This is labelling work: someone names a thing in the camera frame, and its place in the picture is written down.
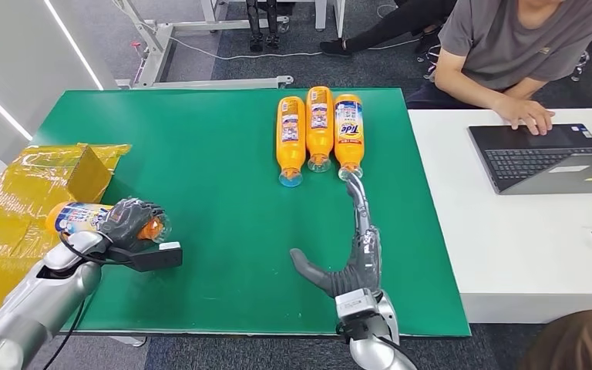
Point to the person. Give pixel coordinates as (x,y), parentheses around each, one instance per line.
(577,342)
(500,46)
(393,25)

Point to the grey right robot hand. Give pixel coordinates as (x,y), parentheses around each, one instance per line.
(362,265)

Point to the white desk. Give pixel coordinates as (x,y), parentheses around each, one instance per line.
(520,245)

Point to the orange detergent bottle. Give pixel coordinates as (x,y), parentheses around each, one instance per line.
(319,138)
(76,217)

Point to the yellow film wrapped box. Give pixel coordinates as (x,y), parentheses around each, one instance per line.
(10,204)

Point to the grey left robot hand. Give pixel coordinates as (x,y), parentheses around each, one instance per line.
(125,222)

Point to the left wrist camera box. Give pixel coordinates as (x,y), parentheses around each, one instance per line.
(155,258)

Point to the white metal stand frame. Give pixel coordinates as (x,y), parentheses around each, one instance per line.
(160,46)

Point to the green table mat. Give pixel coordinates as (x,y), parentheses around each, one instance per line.
(224,153)

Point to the orange bottle with blue cap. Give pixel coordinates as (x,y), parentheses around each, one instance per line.
(291,148)

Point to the dark grey laptop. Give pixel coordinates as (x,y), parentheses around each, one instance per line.
(531,158)

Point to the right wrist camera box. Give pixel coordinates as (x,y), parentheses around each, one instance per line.
(354,306)

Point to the orange Tide logo bottle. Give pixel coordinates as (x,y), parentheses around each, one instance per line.
(348,148)

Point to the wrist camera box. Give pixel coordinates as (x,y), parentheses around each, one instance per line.
(155,258)
(354,306)

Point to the office chair caster base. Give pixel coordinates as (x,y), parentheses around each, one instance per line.
(579,64)

